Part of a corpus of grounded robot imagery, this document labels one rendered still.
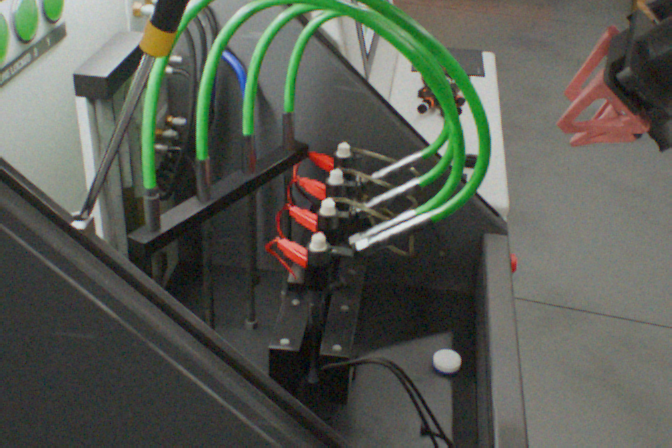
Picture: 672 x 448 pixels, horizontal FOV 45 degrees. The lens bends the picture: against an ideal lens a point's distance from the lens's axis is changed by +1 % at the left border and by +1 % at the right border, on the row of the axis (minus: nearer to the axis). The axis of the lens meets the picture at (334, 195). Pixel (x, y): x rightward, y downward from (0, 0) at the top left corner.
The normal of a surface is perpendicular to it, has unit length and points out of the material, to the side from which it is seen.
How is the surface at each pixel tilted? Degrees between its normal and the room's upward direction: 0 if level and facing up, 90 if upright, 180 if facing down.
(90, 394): 90
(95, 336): 90
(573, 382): 0
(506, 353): 0
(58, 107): 90
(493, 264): 0
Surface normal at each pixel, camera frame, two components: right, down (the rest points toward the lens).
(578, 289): 0.04, -0.86
